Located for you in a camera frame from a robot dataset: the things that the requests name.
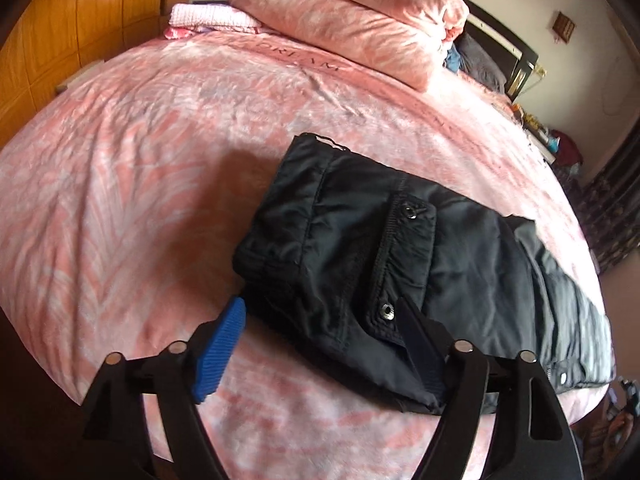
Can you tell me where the wooden wardrobe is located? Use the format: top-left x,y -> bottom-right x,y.
0,0 -> 201,148

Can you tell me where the dark patterned curtain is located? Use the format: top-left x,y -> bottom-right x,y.
555,145 -> 640,273

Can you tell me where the pink patterned blanket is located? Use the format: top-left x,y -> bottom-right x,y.
0,30 -> 608,480

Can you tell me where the black jacket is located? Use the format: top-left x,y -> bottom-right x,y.
232,132 -> 616,416

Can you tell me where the red cloth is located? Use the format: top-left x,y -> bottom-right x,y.
550,130 -> 583,168

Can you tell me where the folded white pink towel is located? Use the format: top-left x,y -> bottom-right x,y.
164,3 -> 263,41

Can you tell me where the brown wall ornament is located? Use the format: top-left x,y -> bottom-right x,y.
552,10 -> 575,41

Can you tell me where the black headboard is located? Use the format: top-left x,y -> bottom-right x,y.
457,0 -> 541,101

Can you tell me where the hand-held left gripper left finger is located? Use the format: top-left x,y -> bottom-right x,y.
82,296 -> 247,480

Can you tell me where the pile of dark clothes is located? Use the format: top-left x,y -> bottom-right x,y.
442,30 -> 508,93

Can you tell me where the folded pink quilt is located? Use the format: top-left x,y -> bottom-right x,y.
227,0 -> 471,93

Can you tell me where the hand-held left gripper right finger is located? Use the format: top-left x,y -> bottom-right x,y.
397,297 -> 583,480

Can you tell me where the cluttered bedside table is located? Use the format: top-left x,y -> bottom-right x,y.
510,102 -> 558,161

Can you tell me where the wall cable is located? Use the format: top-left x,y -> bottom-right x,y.
597,60 -> 638,118

